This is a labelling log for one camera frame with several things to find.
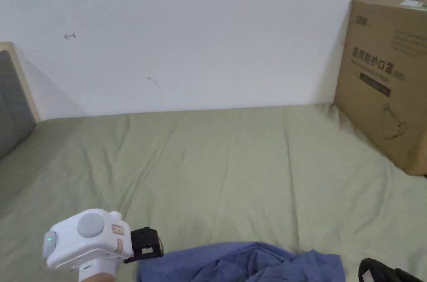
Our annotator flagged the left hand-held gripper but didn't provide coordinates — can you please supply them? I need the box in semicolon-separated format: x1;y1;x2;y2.
42;208;165;279

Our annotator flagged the grey padded headboard, wooden frame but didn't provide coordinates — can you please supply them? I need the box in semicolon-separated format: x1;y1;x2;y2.
0;42;42;162

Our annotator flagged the brown cardboard carton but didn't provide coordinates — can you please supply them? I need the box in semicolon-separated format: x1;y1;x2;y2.
333;0;427;177

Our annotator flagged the bed with pale green sheet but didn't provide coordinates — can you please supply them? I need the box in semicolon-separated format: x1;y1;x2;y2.
0;103;427;282

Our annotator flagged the person's left hand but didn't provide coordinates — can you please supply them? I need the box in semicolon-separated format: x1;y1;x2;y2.
78;273;116;282

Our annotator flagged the blue shirt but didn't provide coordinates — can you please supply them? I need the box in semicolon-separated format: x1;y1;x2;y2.
138;241;346;282

